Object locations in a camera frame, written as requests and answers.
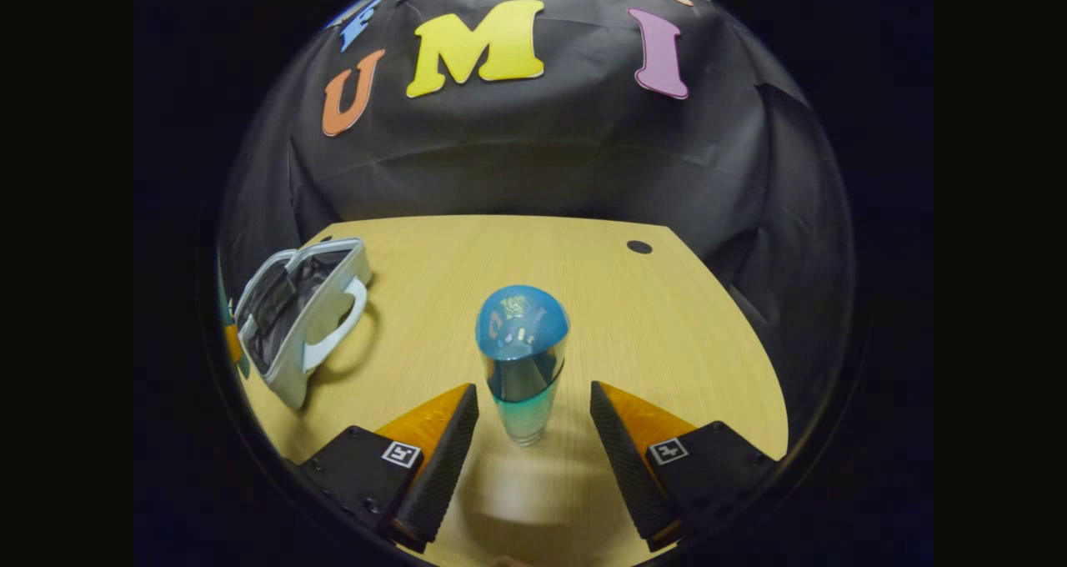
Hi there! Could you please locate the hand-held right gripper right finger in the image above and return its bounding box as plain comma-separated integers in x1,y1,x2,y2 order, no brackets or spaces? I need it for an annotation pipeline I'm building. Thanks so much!
589,379,782,553

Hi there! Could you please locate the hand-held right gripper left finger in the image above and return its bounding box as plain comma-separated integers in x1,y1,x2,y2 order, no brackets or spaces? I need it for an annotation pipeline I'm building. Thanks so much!
296,382,482,554

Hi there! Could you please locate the light blue suitcase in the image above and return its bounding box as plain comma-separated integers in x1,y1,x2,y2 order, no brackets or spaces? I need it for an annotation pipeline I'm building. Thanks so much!
233,236,373,412

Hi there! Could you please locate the blue cap skin care bottle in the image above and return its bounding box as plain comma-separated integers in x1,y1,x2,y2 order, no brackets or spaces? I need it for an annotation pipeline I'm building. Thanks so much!
475,284,572,449

